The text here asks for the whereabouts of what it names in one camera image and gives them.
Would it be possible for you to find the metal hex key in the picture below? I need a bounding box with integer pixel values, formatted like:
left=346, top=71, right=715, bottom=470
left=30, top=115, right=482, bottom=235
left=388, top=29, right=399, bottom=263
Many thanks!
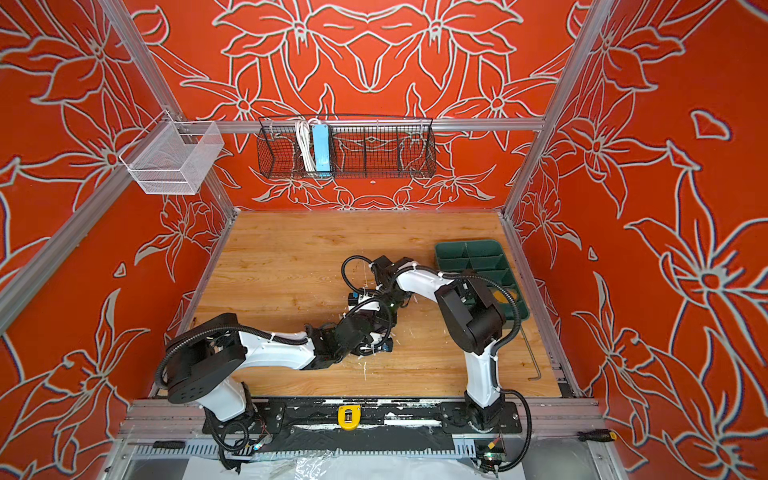
left=520, top=327, right=542, bottom=382

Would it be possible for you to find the clear plastic wall bin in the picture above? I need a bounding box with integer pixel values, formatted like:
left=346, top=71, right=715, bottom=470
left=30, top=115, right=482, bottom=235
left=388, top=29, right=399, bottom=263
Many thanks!
left=121, top=121, right=224, bottom=195

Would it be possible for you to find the black wire wall basket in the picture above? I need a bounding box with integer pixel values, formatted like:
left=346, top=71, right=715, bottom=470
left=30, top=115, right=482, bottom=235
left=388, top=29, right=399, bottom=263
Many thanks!
left=256, top=115, right=437, bottom=180

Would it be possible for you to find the white cable bundle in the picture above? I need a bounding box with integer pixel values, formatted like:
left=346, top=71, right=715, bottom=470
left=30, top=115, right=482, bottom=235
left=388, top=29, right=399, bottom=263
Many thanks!
left=295, top=119, right=318, bottom=175

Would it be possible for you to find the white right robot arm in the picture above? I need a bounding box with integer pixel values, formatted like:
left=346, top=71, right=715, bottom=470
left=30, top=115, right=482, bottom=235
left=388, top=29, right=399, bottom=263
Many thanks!
left=341, top=255, right=522, bottom=431

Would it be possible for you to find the light blue box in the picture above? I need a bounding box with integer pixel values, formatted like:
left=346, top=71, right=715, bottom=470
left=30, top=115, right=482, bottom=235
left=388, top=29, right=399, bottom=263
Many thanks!
left=312, top=123, right=331, bottom=177

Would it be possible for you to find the green plastic divider tray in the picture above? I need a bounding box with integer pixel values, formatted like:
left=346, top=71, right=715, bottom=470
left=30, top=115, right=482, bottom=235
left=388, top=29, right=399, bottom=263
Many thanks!
left=435, top=239, right=530, bottom=321

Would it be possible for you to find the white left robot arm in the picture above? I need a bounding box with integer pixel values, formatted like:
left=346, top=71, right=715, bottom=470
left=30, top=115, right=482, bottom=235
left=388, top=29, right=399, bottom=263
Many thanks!
left=154, top=306, right=397, bottom=422

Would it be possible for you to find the green striped sock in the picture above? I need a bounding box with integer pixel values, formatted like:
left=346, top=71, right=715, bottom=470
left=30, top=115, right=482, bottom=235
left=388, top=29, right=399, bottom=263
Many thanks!
left=493, top=291, right=508, bottom=304

